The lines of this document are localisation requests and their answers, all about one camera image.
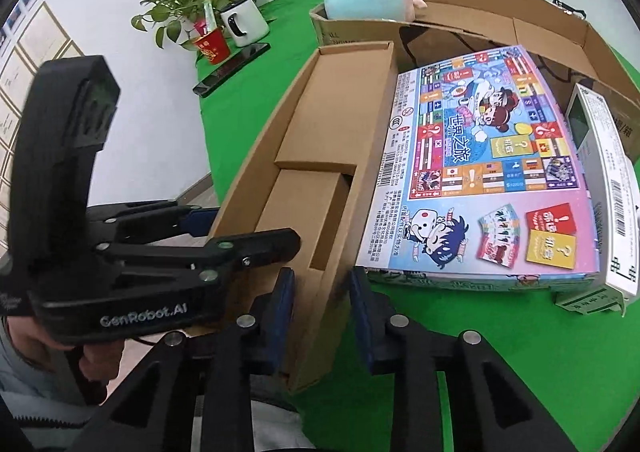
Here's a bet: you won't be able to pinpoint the narrow brown cardboard tray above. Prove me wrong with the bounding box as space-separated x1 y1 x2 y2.
209 42 398 392

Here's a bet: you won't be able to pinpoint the colourful board game box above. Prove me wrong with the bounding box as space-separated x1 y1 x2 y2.
356 46 600 292

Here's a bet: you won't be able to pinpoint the black smartphone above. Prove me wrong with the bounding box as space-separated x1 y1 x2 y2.
192 42 271 98

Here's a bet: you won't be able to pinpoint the large open cardboard box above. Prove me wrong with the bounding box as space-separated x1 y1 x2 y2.
310 0 639 160

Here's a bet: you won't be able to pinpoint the person's left hand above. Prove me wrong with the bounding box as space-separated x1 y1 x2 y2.
6 316 125 383

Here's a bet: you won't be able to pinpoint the grey sleeve forearm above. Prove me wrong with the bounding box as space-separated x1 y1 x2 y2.
1 322 98 451

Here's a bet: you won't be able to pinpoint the white long product box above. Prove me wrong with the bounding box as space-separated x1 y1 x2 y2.
555 84 639 314

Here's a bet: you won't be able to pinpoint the framed pictures on wall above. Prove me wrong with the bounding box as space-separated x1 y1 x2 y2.
1 1 82 254

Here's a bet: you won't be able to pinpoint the red paper cup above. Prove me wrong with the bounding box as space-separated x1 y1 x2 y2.
193 0 231 64

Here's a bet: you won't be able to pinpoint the black wire bottle cage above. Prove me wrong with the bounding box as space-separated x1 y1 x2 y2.
552 0 587 20

